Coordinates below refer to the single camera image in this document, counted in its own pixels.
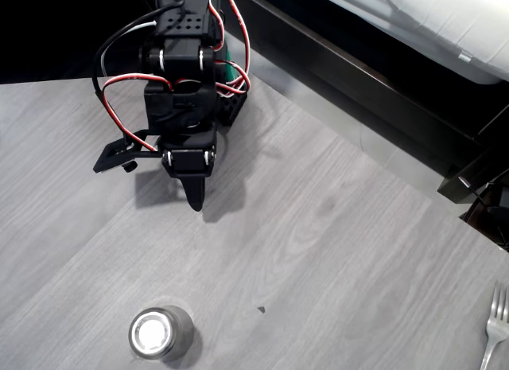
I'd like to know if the green clamp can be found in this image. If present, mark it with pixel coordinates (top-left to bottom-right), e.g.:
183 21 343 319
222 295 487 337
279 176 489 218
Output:
220 41 246 84

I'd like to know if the black camera cable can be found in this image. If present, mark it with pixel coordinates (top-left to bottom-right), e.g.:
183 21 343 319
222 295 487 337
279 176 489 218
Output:
91 0 186 97

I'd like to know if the thin white cable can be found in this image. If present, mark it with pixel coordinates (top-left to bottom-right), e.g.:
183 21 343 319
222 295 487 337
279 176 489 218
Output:
101 21 158 79

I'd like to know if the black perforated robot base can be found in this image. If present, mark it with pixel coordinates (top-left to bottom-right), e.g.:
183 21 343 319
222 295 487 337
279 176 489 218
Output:
216 89 250 128

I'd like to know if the shiny steel cup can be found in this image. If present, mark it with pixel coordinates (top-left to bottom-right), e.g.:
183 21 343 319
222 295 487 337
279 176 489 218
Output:
127 305 196 363

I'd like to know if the silver metal fork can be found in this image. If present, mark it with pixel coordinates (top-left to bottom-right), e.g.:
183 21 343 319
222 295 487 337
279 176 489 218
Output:
479 281 509 370

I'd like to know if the white mattress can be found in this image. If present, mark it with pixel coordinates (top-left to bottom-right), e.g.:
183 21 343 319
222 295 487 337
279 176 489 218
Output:
308 0 509 84

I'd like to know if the dark wooden bed frame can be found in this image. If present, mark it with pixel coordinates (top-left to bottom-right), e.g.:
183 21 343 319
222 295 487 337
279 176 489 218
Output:
234 0 509 206

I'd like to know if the red white servo cable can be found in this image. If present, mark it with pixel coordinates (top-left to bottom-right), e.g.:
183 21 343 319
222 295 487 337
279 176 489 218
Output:
214 0 252 99
206 0 226 53
101 72 174 153

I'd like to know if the black gripper camera mount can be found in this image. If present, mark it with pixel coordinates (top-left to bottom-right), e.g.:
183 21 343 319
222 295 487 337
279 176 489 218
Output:
91 129 164 176

